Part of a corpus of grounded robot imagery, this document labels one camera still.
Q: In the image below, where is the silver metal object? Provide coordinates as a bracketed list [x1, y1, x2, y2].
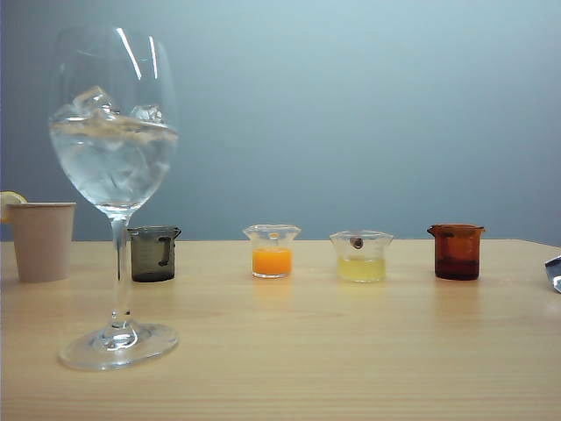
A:
[544, 253, 561, 294]

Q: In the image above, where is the yellow lemon slice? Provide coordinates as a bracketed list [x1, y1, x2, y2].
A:
[0, 190, 28, 225]

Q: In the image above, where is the beige paper cup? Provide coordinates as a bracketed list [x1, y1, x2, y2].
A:
[6, 201, 77, 283]

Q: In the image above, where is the smoky grey measuring cup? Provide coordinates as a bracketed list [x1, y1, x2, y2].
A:
[126, 225, 182, 283]

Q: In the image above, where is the clear orange juice measuring cup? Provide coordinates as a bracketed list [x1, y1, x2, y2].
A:
[243, 224, 302, 280]

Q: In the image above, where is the clear yellow juice measuring cup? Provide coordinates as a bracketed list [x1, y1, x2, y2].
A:
[329, 230, 394, 283]

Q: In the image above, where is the clear stemmed wine glass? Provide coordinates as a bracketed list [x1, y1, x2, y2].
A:
[47, 25, 181, 373]

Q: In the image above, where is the clear ice cube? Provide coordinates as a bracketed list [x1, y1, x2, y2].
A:
[72, 85, 111, 115]
[130, 103, 164, 125]

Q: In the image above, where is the amber brown measuring cup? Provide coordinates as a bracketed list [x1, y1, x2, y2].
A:
[427, 223, 486, 281]

